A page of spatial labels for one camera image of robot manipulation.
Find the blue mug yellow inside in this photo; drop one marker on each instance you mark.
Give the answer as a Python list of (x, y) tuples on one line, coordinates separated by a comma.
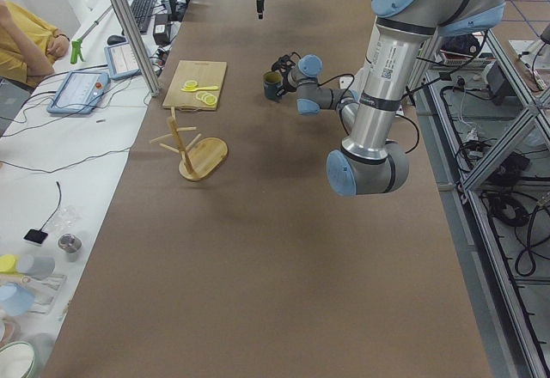
[(272, 83)]

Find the bamboo mug tree rack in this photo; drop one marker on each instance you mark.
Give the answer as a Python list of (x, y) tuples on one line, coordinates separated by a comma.
[(199, 156)]

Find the grey plastic cup lying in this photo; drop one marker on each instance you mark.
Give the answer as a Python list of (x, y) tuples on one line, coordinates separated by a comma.
[(38, 267)]

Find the yellow cup lying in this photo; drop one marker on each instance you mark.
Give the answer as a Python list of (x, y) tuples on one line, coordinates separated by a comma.
[(8, 263)]

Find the light blue cup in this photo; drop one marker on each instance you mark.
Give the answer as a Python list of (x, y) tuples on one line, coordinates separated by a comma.
[(15, 299)]

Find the wooden cutting board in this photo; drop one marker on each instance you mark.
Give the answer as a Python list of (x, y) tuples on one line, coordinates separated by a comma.
[(206, 73)]

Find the lemon slice front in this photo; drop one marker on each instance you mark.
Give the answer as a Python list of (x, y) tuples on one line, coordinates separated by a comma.
[(211, 103)]

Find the lemon slice middle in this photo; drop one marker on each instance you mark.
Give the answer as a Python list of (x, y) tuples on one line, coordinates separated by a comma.
[(204, 96)]

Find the lemon slice by knife tip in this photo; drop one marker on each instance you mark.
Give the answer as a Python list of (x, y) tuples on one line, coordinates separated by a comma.
[(190, 85)]

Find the black power adapter box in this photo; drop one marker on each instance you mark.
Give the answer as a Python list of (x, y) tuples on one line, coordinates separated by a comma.
[(162, 29)]

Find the black keyboard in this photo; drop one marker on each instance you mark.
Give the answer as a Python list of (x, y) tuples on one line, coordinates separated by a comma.
[(142, 11)]

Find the blue teach pendant far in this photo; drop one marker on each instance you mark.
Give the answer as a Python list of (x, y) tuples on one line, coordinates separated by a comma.
[(121, 62)]

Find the blue teach pendant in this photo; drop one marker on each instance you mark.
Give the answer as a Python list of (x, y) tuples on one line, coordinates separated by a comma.
[(79, 93), (121, 62)]

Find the black computer mouse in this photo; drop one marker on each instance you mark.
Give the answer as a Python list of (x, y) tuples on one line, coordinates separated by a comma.
[(115, 39)]

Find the blue teach pendant near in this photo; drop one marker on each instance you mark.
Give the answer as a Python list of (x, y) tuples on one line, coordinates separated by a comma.
[(79, 93)]

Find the person in yellow shirt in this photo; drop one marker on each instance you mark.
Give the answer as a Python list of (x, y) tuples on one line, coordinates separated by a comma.
[(29, 45)]

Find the metal weight cylinder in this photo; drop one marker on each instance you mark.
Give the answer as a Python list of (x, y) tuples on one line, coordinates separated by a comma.
[(71, 246)]

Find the small black square pad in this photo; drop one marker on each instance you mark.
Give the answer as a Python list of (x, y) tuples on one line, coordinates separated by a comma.
[(36, 236)]

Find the white green bowl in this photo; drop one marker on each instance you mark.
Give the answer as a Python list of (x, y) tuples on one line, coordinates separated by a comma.
[(19, 360)]

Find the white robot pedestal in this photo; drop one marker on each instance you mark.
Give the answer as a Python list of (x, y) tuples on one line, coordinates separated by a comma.
[(347, 82)]

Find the aluminium frame post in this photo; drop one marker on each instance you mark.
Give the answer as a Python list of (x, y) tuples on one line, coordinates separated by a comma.
[(126, 19)]

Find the green handled grabber tool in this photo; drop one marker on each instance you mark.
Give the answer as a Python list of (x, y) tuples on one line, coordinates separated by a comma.
[(76, 45)]

